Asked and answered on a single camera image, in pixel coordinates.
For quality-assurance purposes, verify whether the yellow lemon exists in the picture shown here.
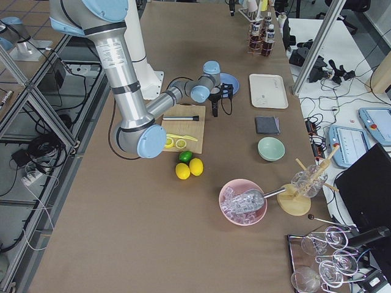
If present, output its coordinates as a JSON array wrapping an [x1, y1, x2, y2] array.
[[175, 162, 191, 180], [189, 158, 204, 176]]

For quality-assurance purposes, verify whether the pile of clear ice cubes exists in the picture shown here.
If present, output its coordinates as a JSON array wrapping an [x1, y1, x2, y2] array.
[[220, 188, 265, 223]]

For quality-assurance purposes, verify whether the wooden cup stand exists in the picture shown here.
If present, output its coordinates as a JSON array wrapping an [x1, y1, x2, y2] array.
[[277, 143, 340, 216]]

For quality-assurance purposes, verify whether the black monitor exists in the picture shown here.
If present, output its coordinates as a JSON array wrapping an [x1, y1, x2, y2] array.
[[335, 143, 390, 232]]

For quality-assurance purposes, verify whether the blue plate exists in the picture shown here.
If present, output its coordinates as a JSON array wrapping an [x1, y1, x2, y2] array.
[[220, 73, 240, 95]]

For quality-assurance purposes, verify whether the cream rabbit tray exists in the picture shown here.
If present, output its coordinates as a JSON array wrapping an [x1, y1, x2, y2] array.
[[249, 74, 288, 109]]

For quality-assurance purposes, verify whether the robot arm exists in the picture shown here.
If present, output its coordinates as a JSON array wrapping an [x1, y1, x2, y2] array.
[[49, 1, 222, 158]]

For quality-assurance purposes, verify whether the metal ice scoop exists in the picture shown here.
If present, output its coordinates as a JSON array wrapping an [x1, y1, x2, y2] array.
[[241, 187, 286, 212]]

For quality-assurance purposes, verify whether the steel muddler black tip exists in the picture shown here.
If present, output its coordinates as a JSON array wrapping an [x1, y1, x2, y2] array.
[[163, 115, 200, 121]]

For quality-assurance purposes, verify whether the dark tea bottle right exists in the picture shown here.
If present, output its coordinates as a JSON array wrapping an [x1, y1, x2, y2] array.
[[263, 12, 272, 31]]

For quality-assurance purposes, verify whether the copper wire bottle rack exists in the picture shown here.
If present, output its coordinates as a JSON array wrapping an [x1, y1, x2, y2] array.
[[247, 12, 275, 56]]

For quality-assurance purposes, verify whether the wire wine glass rack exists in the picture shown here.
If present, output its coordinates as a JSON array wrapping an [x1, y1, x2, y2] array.
[[287, 224, 369, 292]]

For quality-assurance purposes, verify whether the glass mug on stand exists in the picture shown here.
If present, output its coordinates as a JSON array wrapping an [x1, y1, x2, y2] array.
[[291, 165, 328, 198]]

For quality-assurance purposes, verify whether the yellow plastic knife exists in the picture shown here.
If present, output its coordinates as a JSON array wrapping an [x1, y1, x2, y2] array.
[[167, 133, 198, 142]]

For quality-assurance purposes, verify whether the dark tea bottle left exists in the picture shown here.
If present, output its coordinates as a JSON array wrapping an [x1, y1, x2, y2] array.
[[249, 17, 263, 54]]

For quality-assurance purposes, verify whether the lemon half lower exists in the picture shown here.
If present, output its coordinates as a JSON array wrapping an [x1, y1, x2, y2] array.
[[175, 139, 187, 150]]

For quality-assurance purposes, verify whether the dark tea bottle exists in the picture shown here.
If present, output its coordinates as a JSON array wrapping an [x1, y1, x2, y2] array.
[[263, 12, 272, 31], [249, 17, 263, 54], [261, 24, 275, 57]]

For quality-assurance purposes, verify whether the yellow lemon upper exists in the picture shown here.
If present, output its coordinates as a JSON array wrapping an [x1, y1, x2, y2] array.
[[189, 158, 204, 176]]

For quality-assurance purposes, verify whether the blue teach pendant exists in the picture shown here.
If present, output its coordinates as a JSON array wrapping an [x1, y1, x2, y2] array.
[[328, 107, 390, 168]]

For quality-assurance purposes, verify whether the lemon half upper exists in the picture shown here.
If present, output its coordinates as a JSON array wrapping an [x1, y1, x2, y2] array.
[[164, 137, 175, 148]]

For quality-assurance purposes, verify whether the pink bowl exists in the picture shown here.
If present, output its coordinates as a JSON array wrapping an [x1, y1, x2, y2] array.
[[219, 179, 268, 226]]

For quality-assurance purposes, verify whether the grey folded cloth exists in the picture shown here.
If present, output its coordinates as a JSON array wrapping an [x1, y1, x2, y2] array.
[[255, 116, 280, 135]]

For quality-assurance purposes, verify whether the yellow lemon lower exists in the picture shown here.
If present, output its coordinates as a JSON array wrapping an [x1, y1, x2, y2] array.
[[175, 162, 191, 180]]

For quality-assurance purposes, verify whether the lemon half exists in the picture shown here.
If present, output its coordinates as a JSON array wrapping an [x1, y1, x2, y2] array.
[[164, 137, 175, 148], [175, 139, 187, 150]]

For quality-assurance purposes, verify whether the dark tea bottle front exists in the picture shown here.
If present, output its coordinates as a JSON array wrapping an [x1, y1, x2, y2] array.
[[261, 24, 275, 57]]

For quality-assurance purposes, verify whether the wooden cutting board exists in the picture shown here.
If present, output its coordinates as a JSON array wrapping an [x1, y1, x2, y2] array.
[[158, 104, 206, 154]]

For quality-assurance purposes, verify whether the green lime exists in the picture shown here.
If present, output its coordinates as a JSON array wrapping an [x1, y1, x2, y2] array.
[[178, 151, 193, 163]]

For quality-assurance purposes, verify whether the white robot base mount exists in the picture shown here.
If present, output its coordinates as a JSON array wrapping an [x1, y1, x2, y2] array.
[[125, 1, 164, 100]]

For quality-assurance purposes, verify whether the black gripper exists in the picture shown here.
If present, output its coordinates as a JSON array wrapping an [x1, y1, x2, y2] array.
[[227, 0, 236, 16], [208, 84, 233, 117]]

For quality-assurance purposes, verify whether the green bowl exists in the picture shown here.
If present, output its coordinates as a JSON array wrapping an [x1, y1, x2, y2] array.
[[257, 137, 285, 162]]

